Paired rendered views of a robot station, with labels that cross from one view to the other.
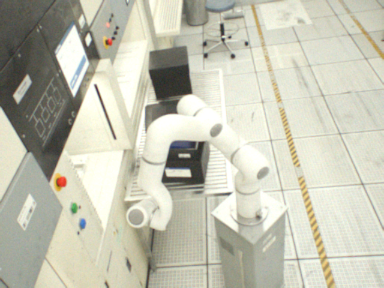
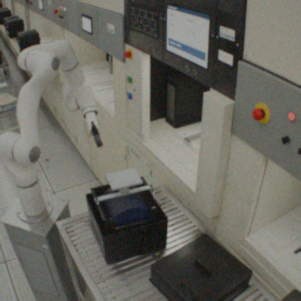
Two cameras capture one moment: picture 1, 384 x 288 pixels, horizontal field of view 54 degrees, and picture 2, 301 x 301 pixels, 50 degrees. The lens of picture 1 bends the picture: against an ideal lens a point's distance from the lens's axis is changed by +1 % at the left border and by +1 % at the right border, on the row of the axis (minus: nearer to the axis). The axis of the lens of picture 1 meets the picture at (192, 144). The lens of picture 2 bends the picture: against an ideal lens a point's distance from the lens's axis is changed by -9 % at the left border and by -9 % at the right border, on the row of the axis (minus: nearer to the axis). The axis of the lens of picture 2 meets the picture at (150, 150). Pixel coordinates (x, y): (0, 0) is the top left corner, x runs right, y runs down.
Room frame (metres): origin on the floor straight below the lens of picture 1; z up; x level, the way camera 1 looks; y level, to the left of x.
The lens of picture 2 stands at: (2.49, -0.51, 1.90)
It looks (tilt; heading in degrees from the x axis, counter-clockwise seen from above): 33 degrees down; 142
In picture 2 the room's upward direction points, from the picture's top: straight up
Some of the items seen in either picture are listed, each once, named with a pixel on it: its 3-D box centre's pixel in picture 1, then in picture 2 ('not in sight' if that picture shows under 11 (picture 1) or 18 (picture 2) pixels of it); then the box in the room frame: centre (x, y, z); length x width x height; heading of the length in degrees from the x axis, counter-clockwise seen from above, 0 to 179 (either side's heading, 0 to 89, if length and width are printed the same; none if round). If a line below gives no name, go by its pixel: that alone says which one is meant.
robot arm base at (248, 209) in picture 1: (248, 198); (30, 195); (1.17, -0.22, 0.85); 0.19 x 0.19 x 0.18
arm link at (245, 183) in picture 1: (250, 171); (16, 157); (1.14, -0.23, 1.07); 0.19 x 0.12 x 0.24; 24
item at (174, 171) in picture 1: (182, 155); (125, 221); (1.57, 0.07, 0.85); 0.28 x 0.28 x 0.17; 74
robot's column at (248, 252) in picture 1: (251, 252); (49, 257); (1.17, -0.22, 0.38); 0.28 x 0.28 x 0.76; 37
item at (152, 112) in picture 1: (167, 118); (201, 274); (1.98, 0.13, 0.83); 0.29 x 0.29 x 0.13; 89
